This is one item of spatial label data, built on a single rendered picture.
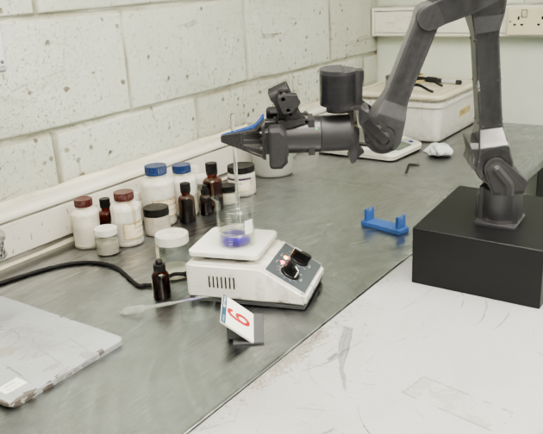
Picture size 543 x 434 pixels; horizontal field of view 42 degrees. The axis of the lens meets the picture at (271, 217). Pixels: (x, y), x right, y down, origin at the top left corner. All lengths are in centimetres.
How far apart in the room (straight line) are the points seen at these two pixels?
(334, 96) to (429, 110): 111
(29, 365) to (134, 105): 79
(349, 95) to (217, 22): 84
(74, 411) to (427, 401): 44
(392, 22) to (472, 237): 150
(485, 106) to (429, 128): 107
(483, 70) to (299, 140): 29
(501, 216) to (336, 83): 34
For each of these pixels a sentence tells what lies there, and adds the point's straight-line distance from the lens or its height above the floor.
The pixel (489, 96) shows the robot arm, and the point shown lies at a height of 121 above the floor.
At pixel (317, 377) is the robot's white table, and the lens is 95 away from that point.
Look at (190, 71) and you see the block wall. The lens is 179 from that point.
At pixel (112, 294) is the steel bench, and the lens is 124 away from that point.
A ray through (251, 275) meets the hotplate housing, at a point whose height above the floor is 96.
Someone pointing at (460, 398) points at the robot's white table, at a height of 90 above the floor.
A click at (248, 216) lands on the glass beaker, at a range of 112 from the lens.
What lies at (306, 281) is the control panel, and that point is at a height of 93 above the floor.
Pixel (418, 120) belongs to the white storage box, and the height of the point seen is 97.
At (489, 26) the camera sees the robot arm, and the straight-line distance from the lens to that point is 110.
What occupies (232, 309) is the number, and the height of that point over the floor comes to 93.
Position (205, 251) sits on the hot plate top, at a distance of 114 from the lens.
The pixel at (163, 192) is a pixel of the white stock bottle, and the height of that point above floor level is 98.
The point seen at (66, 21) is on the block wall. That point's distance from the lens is 153.
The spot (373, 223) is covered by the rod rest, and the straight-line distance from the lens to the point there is 146.
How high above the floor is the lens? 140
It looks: 19 degrees down
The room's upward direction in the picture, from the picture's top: 3 degrees counter-clockwise
